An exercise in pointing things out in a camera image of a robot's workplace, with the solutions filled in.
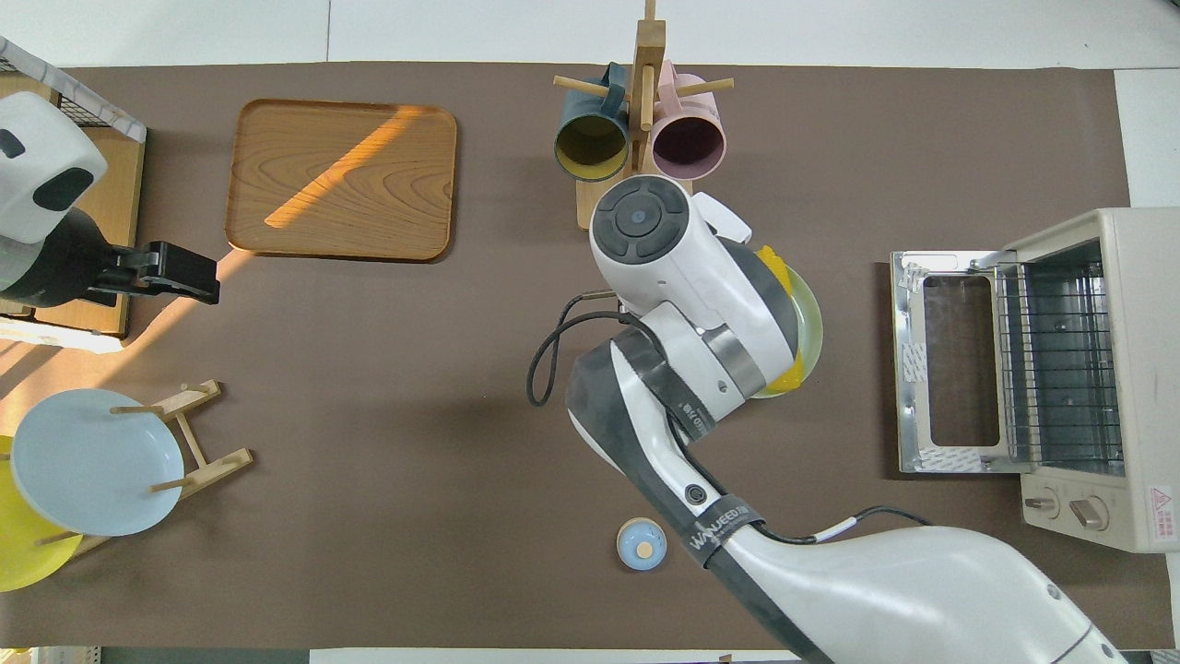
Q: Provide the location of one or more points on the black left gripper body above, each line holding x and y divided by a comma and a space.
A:
180, 272

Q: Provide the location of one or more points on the yellow corn cob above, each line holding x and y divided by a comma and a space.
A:
776, 267

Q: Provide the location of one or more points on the pale green plate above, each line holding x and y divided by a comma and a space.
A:
809, 323

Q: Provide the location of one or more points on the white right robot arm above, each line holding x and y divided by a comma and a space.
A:
701, 277

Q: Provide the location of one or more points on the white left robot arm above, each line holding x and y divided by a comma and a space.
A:
37, 166

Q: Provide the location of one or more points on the silver oven knob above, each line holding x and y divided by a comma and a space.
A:
1042, 503
1090, 513

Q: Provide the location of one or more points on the cream toaster oven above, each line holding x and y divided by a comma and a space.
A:
1148, 369

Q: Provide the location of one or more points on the wooden shelf board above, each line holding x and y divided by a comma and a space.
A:
106, 184

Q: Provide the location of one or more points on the wooden serving tray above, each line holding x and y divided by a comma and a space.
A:
341, 180

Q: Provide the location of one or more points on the wooden plate rack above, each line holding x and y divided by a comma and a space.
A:
217, 466

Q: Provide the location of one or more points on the light blue plate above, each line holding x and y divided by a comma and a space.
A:
92, 461

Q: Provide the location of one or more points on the brown table mat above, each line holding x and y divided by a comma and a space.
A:
369, 415

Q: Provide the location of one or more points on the yellow plate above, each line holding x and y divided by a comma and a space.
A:
23, 553

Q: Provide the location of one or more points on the dark blue mug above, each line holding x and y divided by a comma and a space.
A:
590, 148

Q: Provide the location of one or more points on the wooden mug rack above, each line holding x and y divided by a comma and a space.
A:
648, 55

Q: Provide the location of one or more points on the pink mug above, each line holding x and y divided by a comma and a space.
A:
687, 148

